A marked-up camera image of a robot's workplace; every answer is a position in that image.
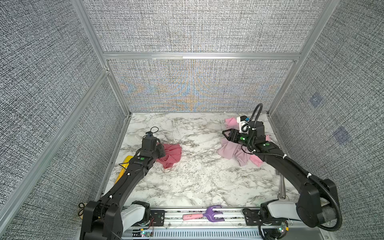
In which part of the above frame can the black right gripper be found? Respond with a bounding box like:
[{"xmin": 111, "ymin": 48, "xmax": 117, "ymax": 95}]
[{"xmin": 222, "ymin": 128, "xmax": 255, "ymax": 149}]

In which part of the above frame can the dark rose cloth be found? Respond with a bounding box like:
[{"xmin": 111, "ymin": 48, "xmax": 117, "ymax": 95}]
[{"xmin": 156, "ymin": 144, "xmax": 182, "ymax": 169}]

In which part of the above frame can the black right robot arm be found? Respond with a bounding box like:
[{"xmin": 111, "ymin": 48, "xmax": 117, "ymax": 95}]
[{"xmin": 222, "ymin": 121, "xmax": 343, "ymax": 232}]

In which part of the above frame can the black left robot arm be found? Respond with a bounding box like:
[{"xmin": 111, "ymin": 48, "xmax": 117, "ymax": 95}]
[{"xmin": 80, "ymin": 136, "xmax": 165, "ymax": 240}]

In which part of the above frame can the bright pink cloth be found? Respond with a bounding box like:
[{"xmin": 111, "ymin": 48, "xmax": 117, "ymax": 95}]
[{"xmin": 225, "ymin": 118, "xmax": 263, "ymax": 167}]

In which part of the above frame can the pale mauve pink cloth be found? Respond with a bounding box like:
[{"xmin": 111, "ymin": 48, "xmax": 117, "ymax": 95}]
[{"xmin": 217, "ymin": 139, "xmax": 251, "ymax": 167}]

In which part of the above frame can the yellow work glove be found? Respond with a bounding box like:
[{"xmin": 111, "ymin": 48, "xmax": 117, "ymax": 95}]
[{"xmin": 115, "ymin": 156, "xmax": 133, "ymax": 184}]

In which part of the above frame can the purple pink toy fork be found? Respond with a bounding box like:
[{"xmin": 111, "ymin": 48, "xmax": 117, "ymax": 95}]
[{"xmin": 182, "ymin": 205, "xmax": 225, "ymax": 223}]

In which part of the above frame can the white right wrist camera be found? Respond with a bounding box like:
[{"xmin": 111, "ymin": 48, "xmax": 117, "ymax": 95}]
[{"xmin": 237, "ymin": 116, "xmax": 250, "ymax": 133}]

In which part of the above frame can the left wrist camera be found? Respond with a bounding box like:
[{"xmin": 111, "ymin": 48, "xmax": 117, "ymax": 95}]
[{"xmin": 145, "ymin": 126, "xmax": 159, "ymax": 137}]

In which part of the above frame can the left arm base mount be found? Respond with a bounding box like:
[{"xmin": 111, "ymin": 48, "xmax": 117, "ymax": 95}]
[{"xmin": 128, "ymin": 201, "xmax": 166, "ymax": 240}]

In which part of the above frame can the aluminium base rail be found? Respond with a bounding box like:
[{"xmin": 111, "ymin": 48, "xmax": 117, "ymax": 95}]
[{"xmin": 122, "ymin": 206, "xmax": 328, "ymax": 240}]

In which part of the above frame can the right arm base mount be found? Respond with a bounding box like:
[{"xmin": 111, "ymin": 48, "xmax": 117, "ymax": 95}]
[{"xmin": 242, "ymin": 200, "xmax": 289, "ymax": 240}]

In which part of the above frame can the black corrugated cable conduit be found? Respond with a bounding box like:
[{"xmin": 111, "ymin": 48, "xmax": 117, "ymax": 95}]
[{"xmin": 239, "ymin": 103, "xmax": 343, "ymax": 232}]

